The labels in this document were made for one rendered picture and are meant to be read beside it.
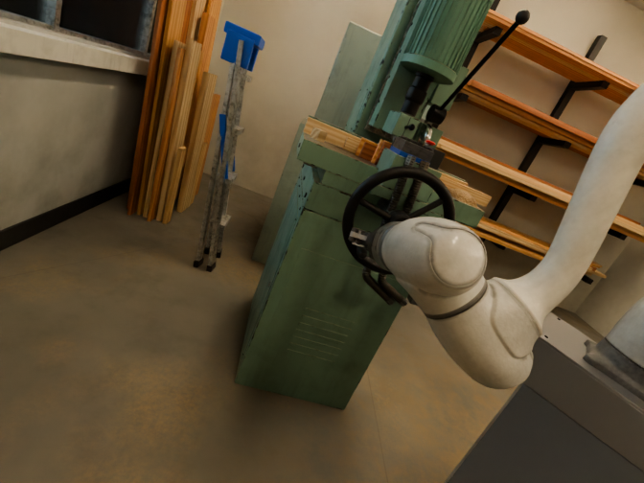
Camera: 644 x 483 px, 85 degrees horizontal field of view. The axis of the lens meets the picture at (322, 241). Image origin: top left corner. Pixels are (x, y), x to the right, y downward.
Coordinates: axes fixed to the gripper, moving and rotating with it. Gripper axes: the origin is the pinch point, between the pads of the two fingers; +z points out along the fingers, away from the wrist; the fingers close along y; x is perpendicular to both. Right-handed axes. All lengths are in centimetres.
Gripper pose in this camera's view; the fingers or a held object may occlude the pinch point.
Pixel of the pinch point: (359, 240)
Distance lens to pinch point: 83.0
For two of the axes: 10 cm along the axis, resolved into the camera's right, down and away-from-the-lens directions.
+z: -1.9, -0.6, 9.8
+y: -9.3, -3.2, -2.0
